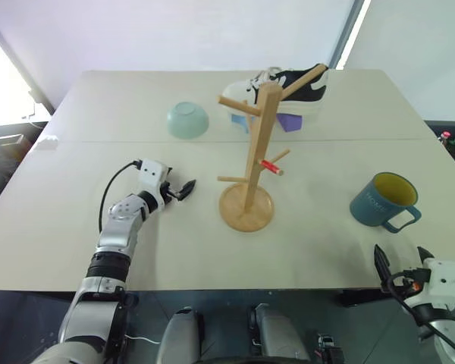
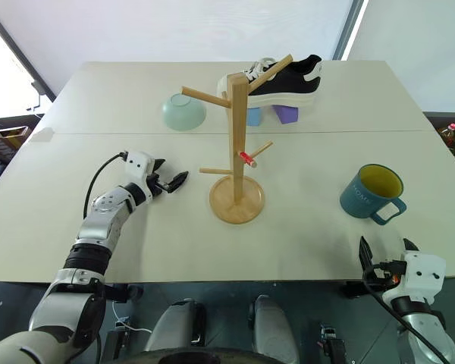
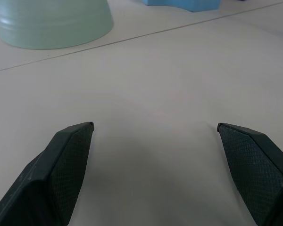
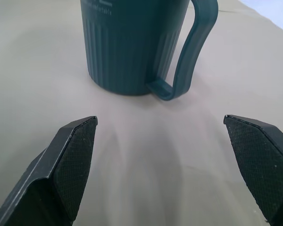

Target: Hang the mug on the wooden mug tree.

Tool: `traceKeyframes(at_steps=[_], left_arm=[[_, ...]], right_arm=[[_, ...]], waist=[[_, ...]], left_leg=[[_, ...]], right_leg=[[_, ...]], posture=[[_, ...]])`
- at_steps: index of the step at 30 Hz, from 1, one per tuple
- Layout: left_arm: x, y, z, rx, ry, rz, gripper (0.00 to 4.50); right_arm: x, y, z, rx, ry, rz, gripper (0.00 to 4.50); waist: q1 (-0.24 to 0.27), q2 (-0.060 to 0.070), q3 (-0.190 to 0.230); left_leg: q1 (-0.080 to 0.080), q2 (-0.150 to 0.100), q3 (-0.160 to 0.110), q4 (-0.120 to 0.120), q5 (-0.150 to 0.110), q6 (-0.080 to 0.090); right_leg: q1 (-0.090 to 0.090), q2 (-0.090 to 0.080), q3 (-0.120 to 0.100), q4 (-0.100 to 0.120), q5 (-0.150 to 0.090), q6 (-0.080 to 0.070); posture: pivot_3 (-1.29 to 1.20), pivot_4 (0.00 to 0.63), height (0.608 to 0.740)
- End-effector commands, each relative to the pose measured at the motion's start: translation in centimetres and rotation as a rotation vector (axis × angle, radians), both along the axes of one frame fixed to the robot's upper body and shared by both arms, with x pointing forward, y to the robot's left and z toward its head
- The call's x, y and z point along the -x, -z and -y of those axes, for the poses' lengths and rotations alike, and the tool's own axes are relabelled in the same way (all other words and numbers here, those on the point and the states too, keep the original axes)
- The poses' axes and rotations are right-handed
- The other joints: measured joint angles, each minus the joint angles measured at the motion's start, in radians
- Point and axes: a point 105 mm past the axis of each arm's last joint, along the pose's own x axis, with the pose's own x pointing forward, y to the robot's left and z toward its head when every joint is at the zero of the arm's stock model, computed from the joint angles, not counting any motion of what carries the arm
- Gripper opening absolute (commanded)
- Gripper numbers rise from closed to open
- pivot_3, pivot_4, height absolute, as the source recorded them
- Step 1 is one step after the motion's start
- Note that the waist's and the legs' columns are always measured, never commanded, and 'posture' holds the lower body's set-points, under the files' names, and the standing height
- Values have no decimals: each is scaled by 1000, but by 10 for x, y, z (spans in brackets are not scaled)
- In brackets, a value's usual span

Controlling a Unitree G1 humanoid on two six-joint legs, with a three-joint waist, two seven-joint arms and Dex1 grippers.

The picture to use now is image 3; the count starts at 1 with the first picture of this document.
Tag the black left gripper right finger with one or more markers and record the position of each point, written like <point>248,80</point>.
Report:
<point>257,174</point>

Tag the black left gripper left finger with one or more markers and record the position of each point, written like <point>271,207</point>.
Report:
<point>49,179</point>

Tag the light green plastic bowl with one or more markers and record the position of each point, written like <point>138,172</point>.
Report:
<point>54,23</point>

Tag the blue plastic object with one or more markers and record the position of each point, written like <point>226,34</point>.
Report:
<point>186,4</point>

